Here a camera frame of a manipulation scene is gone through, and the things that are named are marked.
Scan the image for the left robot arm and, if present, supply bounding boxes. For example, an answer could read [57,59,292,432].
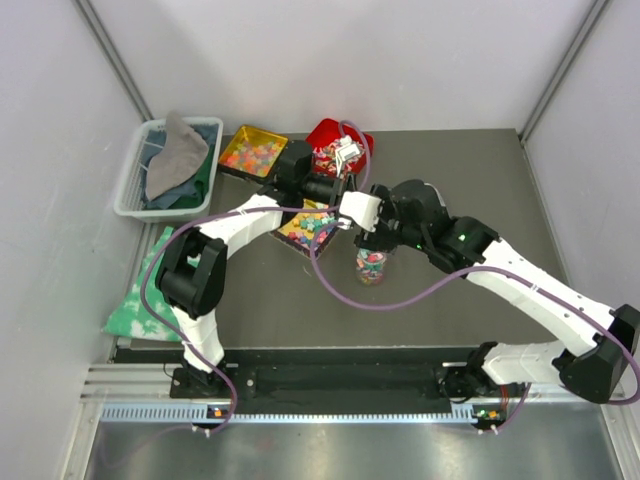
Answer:
[155,141,356,397]

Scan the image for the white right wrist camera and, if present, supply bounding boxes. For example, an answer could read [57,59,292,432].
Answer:
[337,192,382,232]

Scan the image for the green white patterned cloth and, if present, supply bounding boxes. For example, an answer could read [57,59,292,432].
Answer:
[103,227,181,343]

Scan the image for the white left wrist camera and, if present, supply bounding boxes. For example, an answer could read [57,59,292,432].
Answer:
[334,135,362,177]

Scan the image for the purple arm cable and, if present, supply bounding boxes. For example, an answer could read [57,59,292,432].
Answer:
[139,119,372,436]
[309,222,640,436]

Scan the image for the clear plastic jar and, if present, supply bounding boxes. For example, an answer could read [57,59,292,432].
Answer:
[356,249,387,285]

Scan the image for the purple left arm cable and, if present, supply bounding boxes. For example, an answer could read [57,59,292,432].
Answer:
[139,119,372,436]

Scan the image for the gold tin of gummy candies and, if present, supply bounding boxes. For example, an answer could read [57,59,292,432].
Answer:
[218,125,289,184]

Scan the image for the aluminium rail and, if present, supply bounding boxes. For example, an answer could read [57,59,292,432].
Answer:
[79,362,629,404]

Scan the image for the white plastic basket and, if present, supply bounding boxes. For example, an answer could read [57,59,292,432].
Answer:
[113,116,224,223]

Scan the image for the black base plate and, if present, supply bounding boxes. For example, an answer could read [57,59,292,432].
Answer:
[169,362,526,401]

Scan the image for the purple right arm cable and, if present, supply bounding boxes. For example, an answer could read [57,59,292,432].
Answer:
[309,222,640,436]

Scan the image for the grey slotted cable duct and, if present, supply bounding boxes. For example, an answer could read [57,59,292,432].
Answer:
[99,403,506,425]

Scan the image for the grey cloth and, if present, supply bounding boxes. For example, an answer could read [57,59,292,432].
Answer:
[145,111,209,200]

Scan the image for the patterned tin of pastel candies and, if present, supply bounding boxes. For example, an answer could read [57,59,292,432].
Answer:
[270,199,337,258]

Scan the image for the red tin of lollipop candies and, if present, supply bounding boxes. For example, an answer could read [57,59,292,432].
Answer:
[306,118,367,177]

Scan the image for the blue green cloths in basket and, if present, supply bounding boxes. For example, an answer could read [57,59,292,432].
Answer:
[139,124,219,210]

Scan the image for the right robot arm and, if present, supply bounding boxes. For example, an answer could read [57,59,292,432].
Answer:
[339,180,639,404]

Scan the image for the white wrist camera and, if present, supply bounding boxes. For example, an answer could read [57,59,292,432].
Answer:
[334,135,362,177]
[337,192,382,232]

